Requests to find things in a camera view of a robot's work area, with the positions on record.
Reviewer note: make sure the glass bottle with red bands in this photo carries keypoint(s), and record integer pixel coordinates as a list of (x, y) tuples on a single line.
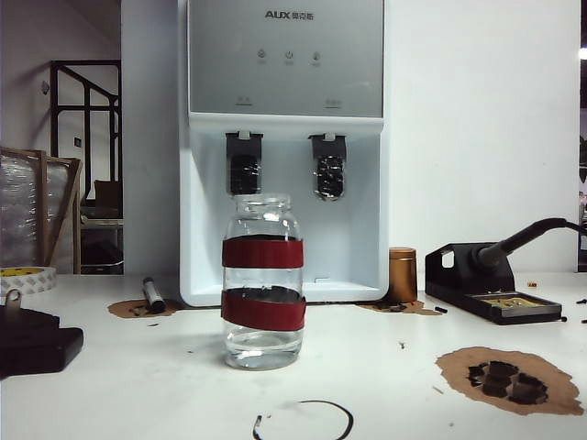
[(263, 259)]

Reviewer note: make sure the grey dispenser push lever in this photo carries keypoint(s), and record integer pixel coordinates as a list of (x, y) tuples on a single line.
[(243, 151), (328, 149)]

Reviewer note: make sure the white AUX water dispenser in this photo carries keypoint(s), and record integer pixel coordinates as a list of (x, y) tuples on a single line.
[(284, 82)]

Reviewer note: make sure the black marker pen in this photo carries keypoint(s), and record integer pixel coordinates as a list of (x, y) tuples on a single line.
[(153, 295)]

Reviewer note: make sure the small black standoff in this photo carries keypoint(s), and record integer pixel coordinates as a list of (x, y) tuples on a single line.
[(439, 310)]

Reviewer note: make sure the black soldering iron stand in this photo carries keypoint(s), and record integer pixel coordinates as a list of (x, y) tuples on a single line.
[(458, 284)]

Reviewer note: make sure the brown cardboard box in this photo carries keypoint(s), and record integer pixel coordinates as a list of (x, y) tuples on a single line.
[(107, 192)]

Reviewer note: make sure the white double-sided tape roll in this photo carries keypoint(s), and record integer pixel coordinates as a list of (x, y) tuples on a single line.
[(27, 282)]

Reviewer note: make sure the black flat box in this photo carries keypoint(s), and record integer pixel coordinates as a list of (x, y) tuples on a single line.
[(36, 350)]

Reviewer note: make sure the black metal shelf frame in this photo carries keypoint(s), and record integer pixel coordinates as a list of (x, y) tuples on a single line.
[(87, 119)]

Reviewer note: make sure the small black wall plate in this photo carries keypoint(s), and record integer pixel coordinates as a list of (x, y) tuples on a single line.
[(77, 141)]

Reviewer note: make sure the grey round wall knob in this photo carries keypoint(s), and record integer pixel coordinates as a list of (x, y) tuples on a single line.
[(45, 87)]

